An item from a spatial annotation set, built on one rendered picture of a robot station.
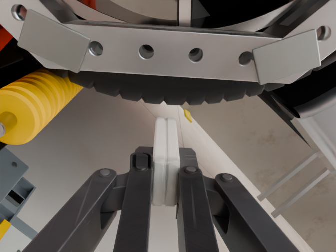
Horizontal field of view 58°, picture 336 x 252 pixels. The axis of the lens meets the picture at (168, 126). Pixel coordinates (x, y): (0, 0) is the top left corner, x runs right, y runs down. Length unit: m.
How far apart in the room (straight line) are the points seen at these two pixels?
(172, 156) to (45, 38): 0.17
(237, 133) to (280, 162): 0.85
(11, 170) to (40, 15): 0.50
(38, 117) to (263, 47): 0.22
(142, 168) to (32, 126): 0.19
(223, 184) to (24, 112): 0.22
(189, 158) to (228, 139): 4.27
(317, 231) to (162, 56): 5.69
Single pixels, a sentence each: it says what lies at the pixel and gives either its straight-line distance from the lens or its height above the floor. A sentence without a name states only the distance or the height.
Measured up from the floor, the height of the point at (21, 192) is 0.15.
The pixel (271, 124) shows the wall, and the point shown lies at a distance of 4.53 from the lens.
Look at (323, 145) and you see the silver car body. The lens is 0.53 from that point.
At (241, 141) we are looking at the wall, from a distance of 4.51.
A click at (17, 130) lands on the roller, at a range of 0.34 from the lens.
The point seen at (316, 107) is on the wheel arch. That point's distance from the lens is 0.50.
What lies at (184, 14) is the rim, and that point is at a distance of 0.38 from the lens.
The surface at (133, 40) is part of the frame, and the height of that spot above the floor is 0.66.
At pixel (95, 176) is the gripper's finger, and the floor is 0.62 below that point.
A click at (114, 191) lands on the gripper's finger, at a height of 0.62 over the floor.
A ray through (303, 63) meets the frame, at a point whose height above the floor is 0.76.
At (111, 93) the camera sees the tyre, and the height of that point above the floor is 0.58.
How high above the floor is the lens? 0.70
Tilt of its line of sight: 14 degrees down
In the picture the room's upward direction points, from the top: 51 degrees clockwise
